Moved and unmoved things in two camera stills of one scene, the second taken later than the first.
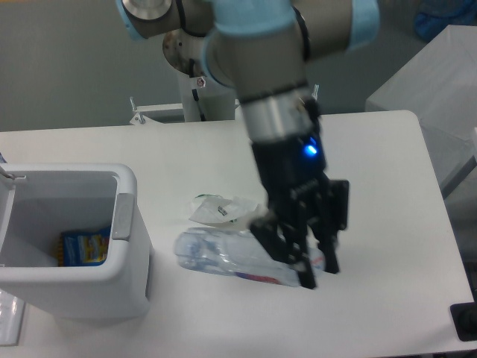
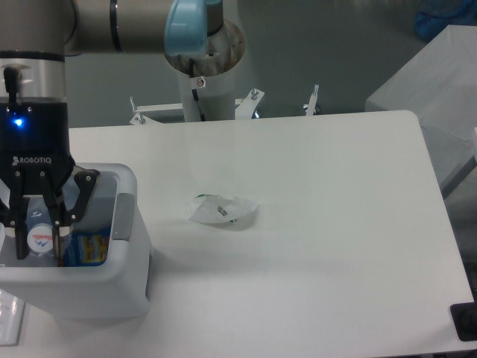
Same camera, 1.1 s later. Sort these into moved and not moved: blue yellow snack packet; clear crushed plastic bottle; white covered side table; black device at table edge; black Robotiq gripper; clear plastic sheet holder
Moved: clear crushed plastic bottle; black Robotiq gripper
Not moved: blue yellow snack packet; white covered side table; black device at table edge; clear plastic sheet holder
